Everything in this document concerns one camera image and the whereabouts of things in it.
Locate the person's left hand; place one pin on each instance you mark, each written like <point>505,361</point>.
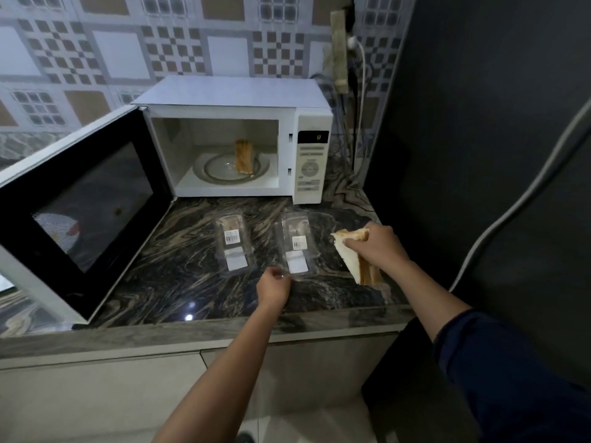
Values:
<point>273,290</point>

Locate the person's right hand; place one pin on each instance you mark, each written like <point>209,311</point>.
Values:
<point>381,249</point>

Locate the sliced brown bread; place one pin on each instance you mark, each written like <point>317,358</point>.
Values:
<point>244,156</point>
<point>351,260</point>

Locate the clear plastic container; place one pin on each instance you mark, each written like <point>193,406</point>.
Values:
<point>298,253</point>
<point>233,253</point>

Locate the silver refrigerator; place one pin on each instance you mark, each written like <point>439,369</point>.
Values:
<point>485,133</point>

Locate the white microwave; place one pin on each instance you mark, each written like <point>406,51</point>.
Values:
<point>231,92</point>

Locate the person's right forearm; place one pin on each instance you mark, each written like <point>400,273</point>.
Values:
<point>425,295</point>

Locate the person's left forearm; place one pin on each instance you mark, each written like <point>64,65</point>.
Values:
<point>217,382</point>

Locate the glass microwave turntable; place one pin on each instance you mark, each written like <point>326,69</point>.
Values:
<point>221,168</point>

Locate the dark blue sandal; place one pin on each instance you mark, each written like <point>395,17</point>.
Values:
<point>245,438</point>

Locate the white base cabinet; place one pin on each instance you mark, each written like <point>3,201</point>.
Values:
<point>115,387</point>

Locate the beige power strip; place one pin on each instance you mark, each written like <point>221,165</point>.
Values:
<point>340,50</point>

